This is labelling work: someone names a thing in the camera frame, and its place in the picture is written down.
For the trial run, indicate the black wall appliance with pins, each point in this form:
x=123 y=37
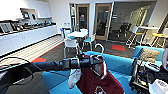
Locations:
x=26 y=14

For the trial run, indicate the white wall cabinets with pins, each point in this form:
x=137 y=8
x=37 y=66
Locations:
x=10 y=8

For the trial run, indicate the white kitchen counter cabinets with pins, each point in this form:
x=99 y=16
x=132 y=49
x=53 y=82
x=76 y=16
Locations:
x=23 y=40

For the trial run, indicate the black countertop appliance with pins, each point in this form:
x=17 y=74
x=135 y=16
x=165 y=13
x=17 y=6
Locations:
x=6 y=28

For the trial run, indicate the black equipment cart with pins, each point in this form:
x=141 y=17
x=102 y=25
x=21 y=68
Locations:
x=137 y=76

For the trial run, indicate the white high table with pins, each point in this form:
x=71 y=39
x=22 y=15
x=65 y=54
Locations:
x=140 y=31

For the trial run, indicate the white round container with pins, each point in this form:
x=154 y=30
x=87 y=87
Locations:
x=159 y=87

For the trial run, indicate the round white table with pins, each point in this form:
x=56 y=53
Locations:
x=76 y=34

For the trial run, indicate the blue armchair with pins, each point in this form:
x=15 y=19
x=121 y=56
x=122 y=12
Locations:
x=136 y=51

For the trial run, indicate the wide wooden glass door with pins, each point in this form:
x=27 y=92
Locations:
x=102 y=21

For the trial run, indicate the narrow wooden glass door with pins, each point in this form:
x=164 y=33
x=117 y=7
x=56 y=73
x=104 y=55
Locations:
x=82 y=18

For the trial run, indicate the black office chair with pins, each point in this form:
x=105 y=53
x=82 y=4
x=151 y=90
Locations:
x=125 y=29

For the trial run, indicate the beige patterned cushion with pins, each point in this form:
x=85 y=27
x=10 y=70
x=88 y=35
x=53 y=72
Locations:
x=150 y=55

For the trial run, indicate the red white varsity jacket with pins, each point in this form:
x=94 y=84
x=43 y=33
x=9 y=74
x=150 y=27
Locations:
x=90 y=81

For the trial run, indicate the blue corner sofa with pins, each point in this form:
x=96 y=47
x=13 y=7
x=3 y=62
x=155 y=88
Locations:
x=116 y=63

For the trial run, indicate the white chair blue seat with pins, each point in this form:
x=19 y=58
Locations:
x=89 y=39

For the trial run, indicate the white hanger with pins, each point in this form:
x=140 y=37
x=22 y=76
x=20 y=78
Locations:
x=100 y=45

